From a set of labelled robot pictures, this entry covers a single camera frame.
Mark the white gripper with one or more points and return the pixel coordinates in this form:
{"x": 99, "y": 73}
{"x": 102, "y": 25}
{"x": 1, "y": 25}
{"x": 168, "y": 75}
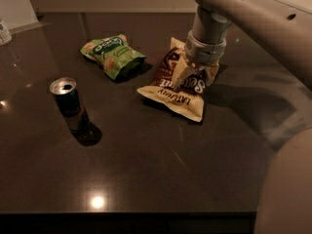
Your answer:
{"x": 205, "y": 51}

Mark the brown and cream chip bag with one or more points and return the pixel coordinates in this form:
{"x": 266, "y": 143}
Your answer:
{"x": 186, "y": 100}

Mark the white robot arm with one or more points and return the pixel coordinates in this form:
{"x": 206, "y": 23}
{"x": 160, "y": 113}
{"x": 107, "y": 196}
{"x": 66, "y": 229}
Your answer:
{"x": 283, "y": 29}

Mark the green snack bag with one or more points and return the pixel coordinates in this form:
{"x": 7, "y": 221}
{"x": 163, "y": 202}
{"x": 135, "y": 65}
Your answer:
{"x": 114, "y": 55}

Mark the blue silver drink can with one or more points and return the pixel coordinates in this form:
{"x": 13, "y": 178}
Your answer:
{"x": 70, "y": 104}

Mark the white container at left edge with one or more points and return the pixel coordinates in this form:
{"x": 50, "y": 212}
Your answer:
{"x": 5, "y": 35}

